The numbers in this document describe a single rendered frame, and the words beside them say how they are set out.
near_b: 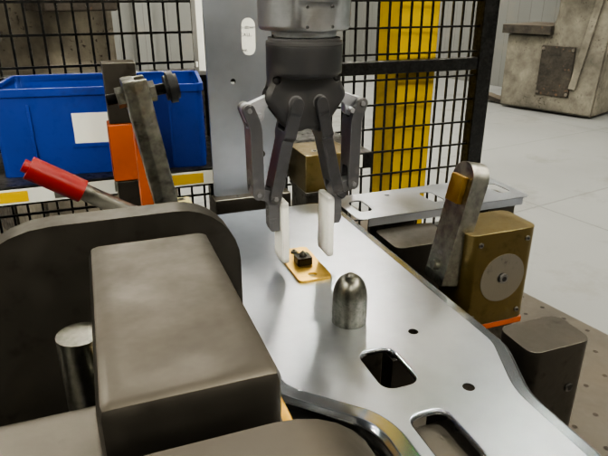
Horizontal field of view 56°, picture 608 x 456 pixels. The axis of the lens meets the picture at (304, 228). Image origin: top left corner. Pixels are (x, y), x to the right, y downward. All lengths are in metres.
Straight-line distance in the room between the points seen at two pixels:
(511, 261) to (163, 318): 0.53
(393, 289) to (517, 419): 0.20
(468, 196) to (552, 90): 6.65
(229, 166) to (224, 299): 0.67
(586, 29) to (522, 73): 0.84
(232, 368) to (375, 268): 0.49
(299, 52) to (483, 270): 0.31
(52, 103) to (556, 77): 6.64
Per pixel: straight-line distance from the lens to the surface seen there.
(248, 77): 0.85
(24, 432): 0.21
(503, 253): 0.67
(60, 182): 0.56
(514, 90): 7.50
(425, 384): 0.47
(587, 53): 7.10
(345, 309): 0.52
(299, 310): 0.56
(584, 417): 0.99
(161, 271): 0.22
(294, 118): 0.57
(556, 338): 0.58
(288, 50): 0.55
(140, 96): 0.54
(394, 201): 0.86
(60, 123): 0.93
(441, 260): 0.65
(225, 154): 0.86
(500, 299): 0.70
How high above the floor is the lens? 1.28
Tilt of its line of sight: 22 degrees down
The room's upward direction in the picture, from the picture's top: straight up
